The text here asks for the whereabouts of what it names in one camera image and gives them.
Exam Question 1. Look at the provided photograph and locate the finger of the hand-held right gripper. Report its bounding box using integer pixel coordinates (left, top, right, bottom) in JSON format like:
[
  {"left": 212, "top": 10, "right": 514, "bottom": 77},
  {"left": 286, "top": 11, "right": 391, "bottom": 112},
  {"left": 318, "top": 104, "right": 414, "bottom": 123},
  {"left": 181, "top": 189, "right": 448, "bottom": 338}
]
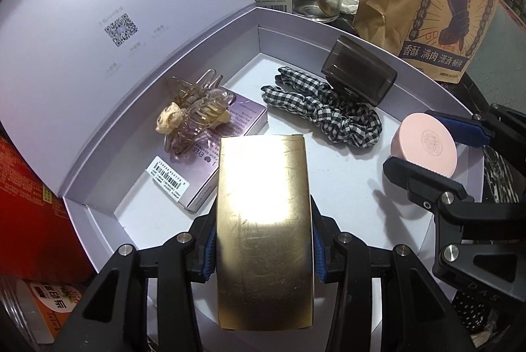
[
  {"left": 383, "top": 157, "right": 526, "bottom": 250},
  {"left": 424, "top": 103, "right": 526, "bottom": 150}
]

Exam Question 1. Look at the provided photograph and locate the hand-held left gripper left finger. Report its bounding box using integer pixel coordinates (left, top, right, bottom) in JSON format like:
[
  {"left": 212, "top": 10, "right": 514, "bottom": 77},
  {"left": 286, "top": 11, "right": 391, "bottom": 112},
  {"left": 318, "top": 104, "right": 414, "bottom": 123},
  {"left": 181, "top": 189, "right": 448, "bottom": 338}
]
[{"left": 45, "top": 212, "right": 219, "bottom": 352}]

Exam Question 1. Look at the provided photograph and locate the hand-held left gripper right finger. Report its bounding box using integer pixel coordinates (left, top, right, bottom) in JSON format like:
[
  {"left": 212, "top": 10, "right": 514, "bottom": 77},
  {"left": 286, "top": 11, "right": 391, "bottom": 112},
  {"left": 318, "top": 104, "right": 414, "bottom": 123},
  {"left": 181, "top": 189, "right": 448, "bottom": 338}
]
[{"left": 310, "top": 196, "right": 486, "bottom": 352}]

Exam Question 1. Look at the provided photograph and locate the pink round compact case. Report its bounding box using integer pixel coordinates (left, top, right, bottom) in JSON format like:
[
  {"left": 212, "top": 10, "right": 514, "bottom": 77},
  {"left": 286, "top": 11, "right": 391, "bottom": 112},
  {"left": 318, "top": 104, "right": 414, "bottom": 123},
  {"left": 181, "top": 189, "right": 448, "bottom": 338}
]
[{"left": 390, "top": 113, "right": 458, "bottom": 176}]

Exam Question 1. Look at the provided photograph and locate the gold rectangular box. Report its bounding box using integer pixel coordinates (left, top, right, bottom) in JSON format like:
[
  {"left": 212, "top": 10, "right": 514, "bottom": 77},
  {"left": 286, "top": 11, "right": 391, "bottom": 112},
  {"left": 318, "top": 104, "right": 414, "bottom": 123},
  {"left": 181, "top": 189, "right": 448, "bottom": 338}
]
[{"left": 216, "top": 134, "right": 315, "bottom": 332}]

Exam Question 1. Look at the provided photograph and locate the lavender gift box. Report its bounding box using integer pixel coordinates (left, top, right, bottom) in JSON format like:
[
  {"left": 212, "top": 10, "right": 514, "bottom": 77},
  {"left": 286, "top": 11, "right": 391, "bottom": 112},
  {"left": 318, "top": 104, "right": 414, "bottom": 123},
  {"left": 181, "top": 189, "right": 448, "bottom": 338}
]
[{"left": 0, "top": 0, "right": 487, "bottom": 352}]

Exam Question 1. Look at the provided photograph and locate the black white spotted cloth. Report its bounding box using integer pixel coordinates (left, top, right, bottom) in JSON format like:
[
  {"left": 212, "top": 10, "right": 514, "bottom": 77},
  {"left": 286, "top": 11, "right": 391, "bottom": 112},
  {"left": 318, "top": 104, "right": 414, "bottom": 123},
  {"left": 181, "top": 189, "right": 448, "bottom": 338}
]
[{"left": 452, "top": 147, "right": 523, "bottom": 341}]

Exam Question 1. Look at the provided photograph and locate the black white checkered scrunchie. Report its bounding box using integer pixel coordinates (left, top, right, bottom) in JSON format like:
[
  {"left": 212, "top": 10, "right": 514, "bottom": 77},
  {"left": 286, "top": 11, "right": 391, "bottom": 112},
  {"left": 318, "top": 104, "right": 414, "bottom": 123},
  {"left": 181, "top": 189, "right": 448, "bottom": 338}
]
[{"left": 261, "top": 65, "right": 383, "bottom": 150}]

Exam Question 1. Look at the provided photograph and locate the dark translucent plastic box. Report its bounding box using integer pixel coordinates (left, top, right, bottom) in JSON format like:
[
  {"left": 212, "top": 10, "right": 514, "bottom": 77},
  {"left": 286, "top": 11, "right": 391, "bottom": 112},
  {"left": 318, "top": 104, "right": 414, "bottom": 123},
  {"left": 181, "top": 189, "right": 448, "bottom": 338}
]
[{"left": 321, "top": 35, "right": 398, "bottom": 106}]

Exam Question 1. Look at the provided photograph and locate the small purple carton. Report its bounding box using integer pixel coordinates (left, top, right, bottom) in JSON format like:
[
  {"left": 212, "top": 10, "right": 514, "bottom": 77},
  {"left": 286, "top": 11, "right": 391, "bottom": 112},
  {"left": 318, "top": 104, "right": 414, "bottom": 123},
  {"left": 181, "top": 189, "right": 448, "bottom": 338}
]
[{"left": 146, "top": 87, "right": 268, "bottom": 212}]

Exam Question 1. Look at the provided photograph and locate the translucent hair claw clip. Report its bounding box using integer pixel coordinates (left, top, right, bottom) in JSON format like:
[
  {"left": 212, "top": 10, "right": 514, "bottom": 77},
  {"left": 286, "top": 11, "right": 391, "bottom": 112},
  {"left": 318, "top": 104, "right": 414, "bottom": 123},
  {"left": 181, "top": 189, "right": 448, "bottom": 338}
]
[{"left": 158, "top": 68, "right": 237, "bottom": 156}]

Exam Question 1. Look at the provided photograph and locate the orange printed packet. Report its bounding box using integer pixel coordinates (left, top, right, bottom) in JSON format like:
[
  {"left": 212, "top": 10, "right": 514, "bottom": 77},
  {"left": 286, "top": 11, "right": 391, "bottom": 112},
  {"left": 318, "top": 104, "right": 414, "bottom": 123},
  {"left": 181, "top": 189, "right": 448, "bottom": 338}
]
[{"left": 16, "top": 278, "right": 89, "bottom": 345}]

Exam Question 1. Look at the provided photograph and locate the red box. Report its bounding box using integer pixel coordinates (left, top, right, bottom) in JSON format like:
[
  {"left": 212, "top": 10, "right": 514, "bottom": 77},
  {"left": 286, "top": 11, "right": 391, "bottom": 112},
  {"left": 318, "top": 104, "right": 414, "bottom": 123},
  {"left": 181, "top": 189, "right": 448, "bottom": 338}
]
[{"left": 0, "top": 136, "right": 98, "bottom": 279}]

